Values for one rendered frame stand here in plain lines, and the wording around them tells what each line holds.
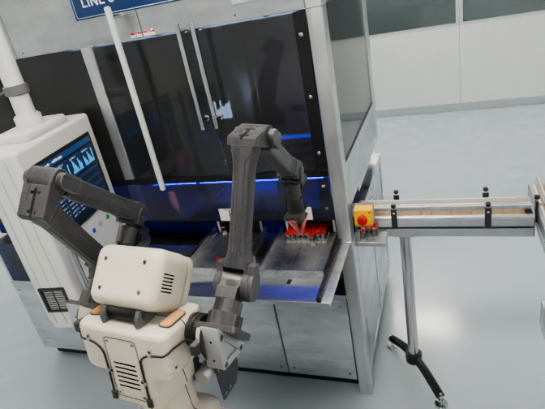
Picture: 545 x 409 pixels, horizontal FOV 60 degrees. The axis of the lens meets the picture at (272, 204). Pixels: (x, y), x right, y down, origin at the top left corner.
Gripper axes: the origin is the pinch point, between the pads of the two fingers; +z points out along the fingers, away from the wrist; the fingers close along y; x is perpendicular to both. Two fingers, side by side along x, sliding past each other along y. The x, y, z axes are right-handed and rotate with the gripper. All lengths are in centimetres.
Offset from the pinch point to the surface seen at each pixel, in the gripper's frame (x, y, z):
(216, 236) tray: 53, 31, 21
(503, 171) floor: -96, 288, 115
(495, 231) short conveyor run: -67, 37, 23
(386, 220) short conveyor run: -25.2, 37.2, 17.2
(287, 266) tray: 10.9, 7.7, 20.5
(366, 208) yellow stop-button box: -19.4, 28.1, 6.2
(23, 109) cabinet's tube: 96, -4, -57
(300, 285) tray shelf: 2.5, -3.9, 20.5
